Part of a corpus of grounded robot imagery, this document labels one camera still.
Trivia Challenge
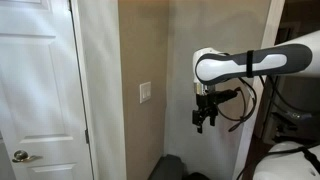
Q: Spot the black cable along robot base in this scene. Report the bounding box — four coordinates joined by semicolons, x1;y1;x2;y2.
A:
235;142;320;180

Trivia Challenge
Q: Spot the silver door knob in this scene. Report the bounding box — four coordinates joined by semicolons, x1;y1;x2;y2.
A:
11;149;44;164

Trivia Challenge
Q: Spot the dark grey bin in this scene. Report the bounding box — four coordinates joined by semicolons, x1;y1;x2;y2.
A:
148;153;186;180

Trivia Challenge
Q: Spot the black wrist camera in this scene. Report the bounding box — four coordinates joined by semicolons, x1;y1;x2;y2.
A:
213;88;240;105

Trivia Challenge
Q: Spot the white panel door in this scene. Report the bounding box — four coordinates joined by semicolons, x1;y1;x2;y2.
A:
0;0;94;180

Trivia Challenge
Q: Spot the white door frame trim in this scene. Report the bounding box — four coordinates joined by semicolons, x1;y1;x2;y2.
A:
231;0;286;180

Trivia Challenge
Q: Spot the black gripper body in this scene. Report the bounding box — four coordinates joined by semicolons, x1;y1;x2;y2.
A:
194;93;220;118

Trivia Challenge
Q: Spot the white double light switch plate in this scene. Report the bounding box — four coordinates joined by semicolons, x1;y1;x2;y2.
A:
139;81;152;104

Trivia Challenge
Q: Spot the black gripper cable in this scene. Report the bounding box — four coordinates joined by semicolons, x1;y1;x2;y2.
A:
216;77;258;133

